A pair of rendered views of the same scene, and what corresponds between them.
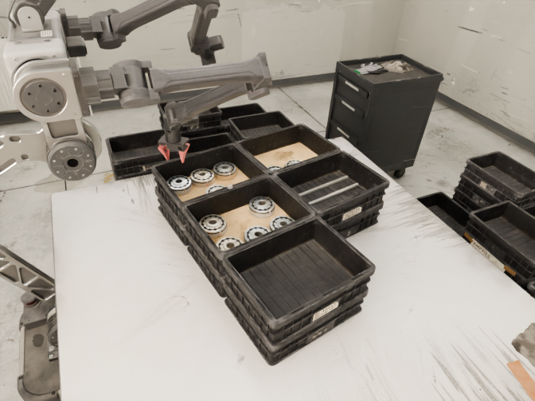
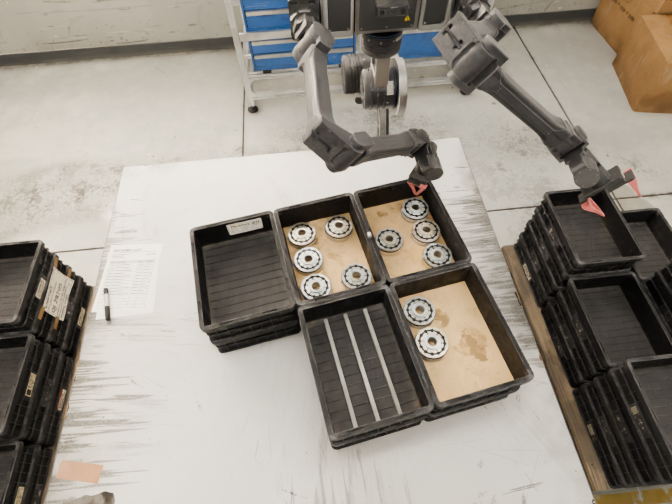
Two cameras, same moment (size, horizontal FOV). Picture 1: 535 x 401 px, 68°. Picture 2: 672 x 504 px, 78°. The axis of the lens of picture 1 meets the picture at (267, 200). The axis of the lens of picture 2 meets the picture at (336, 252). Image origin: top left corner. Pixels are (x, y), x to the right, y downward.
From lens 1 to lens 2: 1.60 m
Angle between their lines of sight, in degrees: 69
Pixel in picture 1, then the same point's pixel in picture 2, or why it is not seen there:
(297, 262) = (268, 289)
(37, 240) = (505, 185)
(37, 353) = not seen: hidden behind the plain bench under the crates
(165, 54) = not seen: outside the picture
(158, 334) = (269, 201)
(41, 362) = not seen: hidden behind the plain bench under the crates
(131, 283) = (324, 189)
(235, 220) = (345, 251)
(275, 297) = (238, 259)
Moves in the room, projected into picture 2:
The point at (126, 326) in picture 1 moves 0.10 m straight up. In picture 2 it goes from (284, 185) to (281, 169)
